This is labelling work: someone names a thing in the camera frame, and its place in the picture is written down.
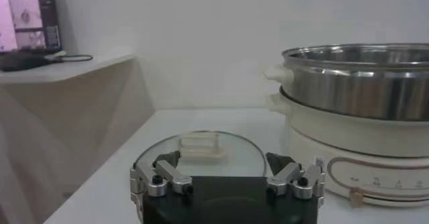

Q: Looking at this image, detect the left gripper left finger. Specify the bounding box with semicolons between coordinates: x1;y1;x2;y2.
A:
129;150;194;198

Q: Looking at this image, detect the round glass lid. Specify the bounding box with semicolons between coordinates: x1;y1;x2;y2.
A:
133;130;269;179

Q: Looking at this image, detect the black looped cable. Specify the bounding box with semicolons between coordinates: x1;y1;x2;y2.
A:
45;53;94;64

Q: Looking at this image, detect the cream electric cooker base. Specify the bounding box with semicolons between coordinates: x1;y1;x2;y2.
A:
266;93;429;209

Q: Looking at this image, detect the stainless steel steamer basket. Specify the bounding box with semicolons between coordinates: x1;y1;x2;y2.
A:
263;43;429;122

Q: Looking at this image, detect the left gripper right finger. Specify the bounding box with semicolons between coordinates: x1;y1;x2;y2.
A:
265;152;326;200

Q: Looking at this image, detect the white side table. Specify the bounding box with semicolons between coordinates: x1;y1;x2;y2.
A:
0;54;155;224

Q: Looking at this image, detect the dark grey laptop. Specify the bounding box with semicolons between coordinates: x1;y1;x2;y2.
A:
0;0;63;72

